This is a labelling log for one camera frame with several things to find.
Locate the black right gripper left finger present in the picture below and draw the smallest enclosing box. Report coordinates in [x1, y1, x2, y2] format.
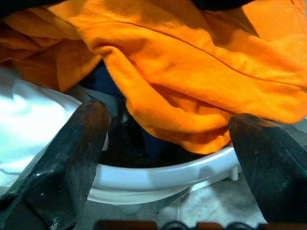
[0, 99, 110, 230]

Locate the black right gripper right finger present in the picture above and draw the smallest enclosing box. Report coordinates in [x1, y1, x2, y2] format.
[227, 113, 307, 226]

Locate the black knit garment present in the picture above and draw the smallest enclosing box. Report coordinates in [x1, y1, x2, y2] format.
[0, 0, 255, 22]

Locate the dark navy garment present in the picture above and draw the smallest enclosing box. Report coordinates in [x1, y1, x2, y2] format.
[79, 63, 192, 166]

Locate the orange garment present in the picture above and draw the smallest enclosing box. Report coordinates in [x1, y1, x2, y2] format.
[0, 0, 307, 155]

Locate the white garment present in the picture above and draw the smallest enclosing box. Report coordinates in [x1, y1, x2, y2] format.
[0, 66, 83, 187]

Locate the white laundry basket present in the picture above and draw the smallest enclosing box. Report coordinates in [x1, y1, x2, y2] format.
[71, 85, 243, 214]

